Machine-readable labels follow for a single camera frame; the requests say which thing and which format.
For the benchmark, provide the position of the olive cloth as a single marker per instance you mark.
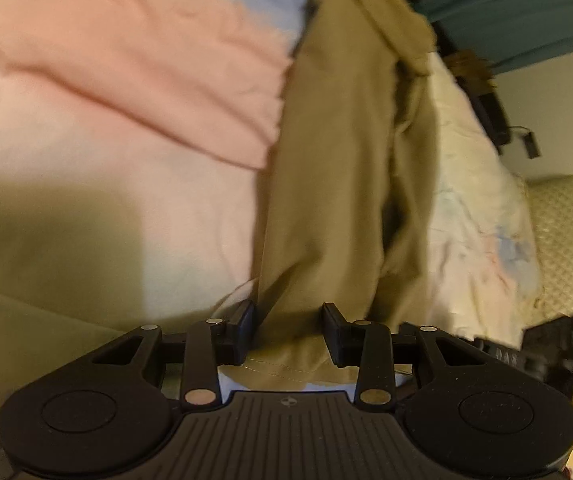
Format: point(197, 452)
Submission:
point(26, 330)

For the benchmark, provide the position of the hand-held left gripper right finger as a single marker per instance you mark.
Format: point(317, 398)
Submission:
point(330, 335)

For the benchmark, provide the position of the pastel bed cover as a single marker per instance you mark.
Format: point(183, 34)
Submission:
point(116, 110)

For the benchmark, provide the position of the black wall plug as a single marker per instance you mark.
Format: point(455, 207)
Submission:
point(529, 142)

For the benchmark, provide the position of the black box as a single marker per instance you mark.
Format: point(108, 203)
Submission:
point(491, 110)

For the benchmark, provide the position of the khaki pants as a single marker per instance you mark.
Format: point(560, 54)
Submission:
point(341, 185)

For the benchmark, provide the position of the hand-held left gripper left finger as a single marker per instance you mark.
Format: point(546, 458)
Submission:
point(245, 332)

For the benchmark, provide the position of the teal curtain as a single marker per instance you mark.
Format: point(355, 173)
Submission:
point(506, 5)

